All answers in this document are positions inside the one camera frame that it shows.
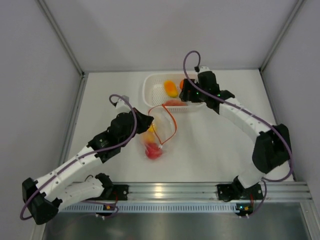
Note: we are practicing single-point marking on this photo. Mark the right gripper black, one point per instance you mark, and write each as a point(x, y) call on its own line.
point(188, 87)

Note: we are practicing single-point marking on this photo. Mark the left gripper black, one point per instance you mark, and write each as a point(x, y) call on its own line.
point(144, 120)

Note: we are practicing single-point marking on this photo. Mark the orange fake fruit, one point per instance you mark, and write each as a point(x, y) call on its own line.
point(181, 84)

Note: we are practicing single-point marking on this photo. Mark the fake watermelon slice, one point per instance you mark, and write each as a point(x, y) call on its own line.
point(175, 103)

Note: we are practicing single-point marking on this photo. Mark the yellow fake lemon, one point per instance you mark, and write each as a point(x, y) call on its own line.
point(152, 128)

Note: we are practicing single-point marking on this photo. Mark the red fake apple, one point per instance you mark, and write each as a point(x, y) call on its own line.
point(153, 151)

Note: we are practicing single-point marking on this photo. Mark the clear zip top bag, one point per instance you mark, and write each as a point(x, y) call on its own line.
point(167, 128)

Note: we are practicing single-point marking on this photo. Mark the peach fake fruit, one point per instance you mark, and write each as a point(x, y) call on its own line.
point(148, 137)

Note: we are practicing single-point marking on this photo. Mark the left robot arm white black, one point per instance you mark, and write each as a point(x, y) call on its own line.
point(95, 153)

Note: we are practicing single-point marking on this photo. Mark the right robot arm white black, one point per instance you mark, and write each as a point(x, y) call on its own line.
point(272, 146)

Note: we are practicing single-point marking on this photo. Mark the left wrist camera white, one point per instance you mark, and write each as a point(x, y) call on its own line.
point(122, 103)

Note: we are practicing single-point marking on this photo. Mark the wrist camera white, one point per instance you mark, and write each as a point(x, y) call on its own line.
point(201, 69)
point(122, 103)

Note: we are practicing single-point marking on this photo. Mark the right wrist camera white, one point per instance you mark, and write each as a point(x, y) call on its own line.
point(201, 69)

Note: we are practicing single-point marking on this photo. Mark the white slotted cable duct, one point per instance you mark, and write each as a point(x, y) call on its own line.
point(126, 207)

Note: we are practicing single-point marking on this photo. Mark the aluminium rail frame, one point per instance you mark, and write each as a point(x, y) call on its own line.
point(178, 192)

